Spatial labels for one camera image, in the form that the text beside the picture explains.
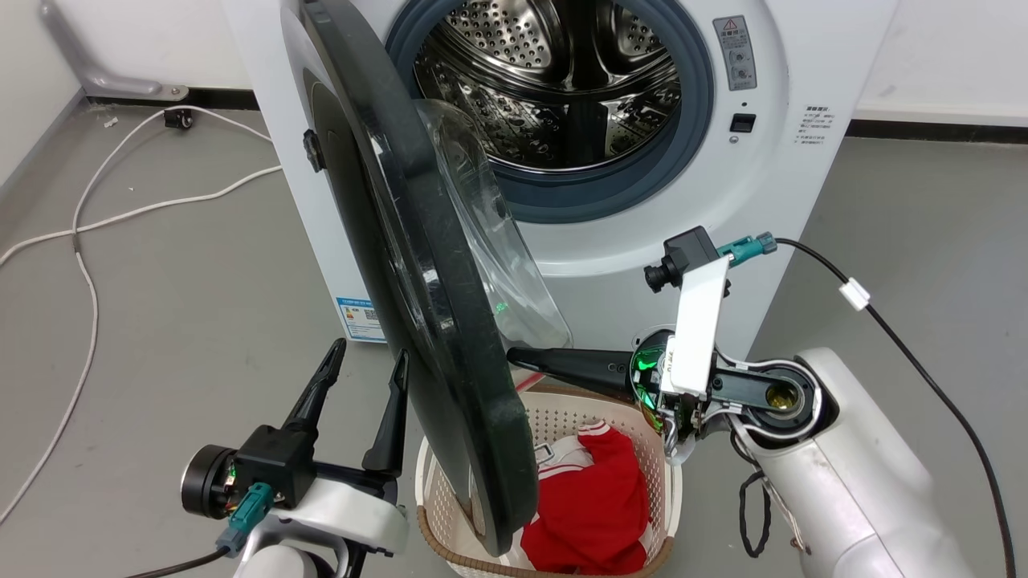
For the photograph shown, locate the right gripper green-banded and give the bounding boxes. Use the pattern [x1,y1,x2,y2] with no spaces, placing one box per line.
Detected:
[507,327,713,466]

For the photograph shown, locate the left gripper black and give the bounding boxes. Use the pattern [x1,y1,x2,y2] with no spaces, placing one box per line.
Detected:
[180,338,410,520]

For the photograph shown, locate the black round washing machine door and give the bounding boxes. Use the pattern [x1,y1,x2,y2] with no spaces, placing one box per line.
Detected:
[279,0,573,558]

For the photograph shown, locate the grey-blue rubber door gasket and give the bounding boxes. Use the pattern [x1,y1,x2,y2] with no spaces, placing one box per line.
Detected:
[385,0,716,225]

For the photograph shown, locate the white front-load washing machine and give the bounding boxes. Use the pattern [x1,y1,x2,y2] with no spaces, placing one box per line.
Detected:
[221,0,900,360]

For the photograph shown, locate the beige plastic laundry basket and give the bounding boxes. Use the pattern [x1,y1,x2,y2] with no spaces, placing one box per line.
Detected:
[414,383,684,578]

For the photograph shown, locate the blue energy label sticker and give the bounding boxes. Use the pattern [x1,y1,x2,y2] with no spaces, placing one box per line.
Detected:
[335,296,389,345]

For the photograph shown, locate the red and white garment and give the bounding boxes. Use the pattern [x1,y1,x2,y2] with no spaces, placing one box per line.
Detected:
[519,419,654,576]

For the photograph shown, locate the stainless steel perforated drum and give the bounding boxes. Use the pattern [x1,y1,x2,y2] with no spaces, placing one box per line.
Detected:
[413,0,683,172]

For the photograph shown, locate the grey warning sticker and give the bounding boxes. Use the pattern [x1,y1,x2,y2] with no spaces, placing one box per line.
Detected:
[712,14,758,92]

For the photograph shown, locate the grey floor pipe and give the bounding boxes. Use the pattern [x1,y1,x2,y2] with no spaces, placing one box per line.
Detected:
[38,0,190,103]

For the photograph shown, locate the white left camera bracket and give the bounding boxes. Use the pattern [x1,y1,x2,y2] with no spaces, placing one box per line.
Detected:
[277,475,411,557]

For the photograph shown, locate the white camera bracket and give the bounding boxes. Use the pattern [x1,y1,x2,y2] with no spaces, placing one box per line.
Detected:
[659,254,734,401]
[277,475,411,557]

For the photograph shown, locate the white right camera bracket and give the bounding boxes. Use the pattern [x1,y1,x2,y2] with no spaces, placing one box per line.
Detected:
[659,254,734,401]

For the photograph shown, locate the left black cable teal plug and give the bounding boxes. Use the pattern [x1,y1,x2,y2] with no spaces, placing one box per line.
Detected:
[123,482,275,578]

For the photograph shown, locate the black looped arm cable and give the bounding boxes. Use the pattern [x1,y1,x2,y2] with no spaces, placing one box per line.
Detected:
[737,469,773,560]

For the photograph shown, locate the short white floor cable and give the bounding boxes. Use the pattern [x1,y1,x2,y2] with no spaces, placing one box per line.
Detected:
[0,164,284,267]

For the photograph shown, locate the long looping white floor cable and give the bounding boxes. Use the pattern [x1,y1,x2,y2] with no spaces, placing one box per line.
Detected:
[0,104,275,527]

